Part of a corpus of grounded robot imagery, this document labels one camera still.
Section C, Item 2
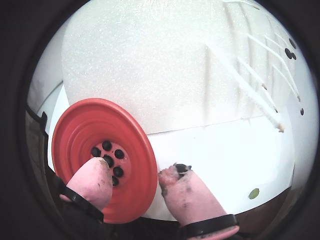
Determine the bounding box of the white paper sheet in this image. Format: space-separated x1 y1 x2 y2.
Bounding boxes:
147 117 295 222

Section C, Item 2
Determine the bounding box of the white foam board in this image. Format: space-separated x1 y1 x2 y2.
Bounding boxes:
61 0 298 135

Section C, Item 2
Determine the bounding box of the pink tipped gripper finger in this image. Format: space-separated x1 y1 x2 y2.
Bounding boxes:
157 162 240 240
53 156 114 240

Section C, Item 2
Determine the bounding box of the bent white pipe cleaner stem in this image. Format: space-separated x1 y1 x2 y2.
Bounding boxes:
246 33 301 102

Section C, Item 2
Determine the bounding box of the red collapsible silicone cup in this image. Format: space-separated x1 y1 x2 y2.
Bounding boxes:
51 97 159 225

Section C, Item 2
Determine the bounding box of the thick white pipe cleaner stem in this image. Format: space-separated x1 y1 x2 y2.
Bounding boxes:
206 44 285 133

